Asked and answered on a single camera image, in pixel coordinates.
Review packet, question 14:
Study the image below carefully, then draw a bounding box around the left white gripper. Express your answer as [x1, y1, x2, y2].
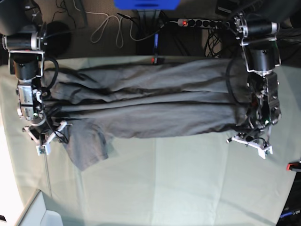
[226, 133, 273, 159]

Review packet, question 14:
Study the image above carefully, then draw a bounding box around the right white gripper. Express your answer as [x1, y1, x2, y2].
[22, 121, 68, 155]

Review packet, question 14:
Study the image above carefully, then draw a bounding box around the grey t-shirt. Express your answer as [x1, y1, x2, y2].
[45, 59, 250, 170]

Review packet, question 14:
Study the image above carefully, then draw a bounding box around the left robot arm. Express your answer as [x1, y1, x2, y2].
[226, 0, 301, 159]

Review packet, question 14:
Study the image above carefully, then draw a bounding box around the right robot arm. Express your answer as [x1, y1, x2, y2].
[0, 0, 75, 155]

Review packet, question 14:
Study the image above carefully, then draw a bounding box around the right edge clamp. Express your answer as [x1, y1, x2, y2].
[286, 161, 301, 173]

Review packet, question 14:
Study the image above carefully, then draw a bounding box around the edge clamp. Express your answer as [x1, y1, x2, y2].
[151, 33, 158, 65]
[286, 161, 301, 173]

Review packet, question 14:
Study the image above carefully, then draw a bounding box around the pale green table cloth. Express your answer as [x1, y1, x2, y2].
[0, 65, 301, 226]

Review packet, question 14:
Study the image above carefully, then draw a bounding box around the white bin corner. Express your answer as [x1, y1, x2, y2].
[15, 189, 63, 226]

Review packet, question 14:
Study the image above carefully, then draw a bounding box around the black round base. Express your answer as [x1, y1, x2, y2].
[45, 21, 71, 58]

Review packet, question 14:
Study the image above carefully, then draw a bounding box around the centre edge clamp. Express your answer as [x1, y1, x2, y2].
[151, 33, 158, 65]

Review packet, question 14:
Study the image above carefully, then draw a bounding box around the black power strip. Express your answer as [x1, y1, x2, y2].
[177, 18, 230, 30]

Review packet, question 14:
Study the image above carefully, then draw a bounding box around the blue box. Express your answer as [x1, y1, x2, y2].
[114, 0, 180, 10]

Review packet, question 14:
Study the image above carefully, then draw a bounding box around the white looped cable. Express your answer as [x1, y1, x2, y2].
[84, 10, 125, 48]

